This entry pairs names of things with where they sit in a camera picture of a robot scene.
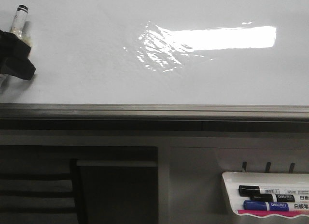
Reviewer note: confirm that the dark chair with slats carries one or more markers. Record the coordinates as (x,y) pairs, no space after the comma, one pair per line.
(47,191)

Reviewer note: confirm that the dark metal hook middle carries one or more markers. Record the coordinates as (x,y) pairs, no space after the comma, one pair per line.
(267,168)

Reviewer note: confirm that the whiteboard with aluminium frame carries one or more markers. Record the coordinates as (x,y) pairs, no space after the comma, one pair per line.
(163,59)

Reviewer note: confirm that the white plastic marker tray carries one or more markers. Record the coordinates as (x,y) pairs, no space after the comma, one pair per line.
(267,183)

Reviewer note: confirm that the black capped marker upper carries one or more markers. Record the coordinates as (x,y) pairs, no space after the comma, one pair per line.
(250,190)

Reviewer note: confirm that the blue capped whiteboard marker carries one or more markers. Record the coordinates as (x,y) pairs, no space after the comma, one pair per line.
(275,206)

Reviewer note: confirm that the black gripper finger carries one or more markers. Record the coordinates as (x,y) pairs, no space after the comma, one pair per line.
(11,46)
(22,69)

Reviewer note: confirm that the dark metal hook right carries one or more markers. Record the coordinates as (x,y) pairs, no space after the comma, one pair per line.
(291,168)

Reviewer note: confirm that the white whiteboard marker with tape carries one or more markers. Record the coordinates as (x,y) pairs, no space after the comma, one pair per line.
(19,28)

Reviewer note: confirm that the dark metal hook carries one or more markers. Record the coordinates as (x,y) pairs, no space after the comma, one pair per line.
(291,168)
(267,168)
(244,166)

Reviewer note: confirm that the black capped marker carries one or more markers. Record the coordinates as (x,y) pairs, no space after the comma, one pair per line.
(250,190)
(280,198)

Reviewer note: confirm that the black capped marker middle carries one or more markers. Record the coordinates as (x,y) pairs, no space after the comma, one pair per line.
(280,198)

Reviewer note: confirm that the dark metal hook left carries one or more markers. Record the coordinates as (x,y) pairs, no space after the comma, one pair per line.
(244,166)

